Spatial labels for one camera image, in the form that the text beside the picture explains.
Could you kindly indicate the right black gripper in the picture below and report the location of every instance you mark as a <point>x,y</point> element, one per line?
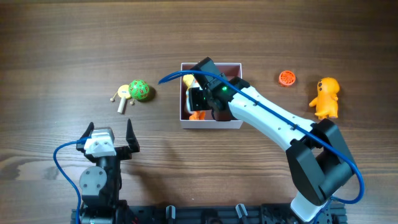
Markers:
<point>196,101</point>

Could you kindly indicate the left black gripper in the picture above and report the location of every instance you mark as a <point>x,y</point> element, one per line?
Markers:
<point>123,150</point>

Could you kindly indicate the yellow wooden rattle drum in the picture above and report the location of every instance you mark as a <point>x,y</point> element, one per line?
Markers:
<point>124,94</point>

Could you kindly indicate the green patterned ball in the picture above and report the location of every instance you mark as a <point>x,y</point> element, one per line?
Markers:
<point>139,89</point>

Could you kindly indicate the orange round disc toy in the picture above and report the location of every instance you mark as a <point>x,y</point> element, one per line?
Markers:
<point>286,78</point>

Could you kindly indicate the orange dinosaur toy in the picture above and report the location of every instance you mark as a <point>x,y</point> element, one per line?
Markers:
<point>326,102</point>

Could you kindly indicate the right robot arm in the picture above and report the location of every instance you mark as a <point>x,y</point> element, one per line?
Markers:
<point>319,160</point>

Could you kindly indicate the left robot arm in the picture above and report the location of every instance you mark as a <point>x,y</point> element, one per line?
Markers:
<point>100,184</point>

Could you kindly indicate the pink cardboard box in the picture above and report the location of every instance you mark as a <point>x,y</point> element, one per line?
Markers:
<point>230,70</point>

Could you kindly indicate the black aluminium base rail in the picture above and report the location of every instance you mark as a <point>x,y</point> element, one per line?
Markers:
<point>260,214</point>

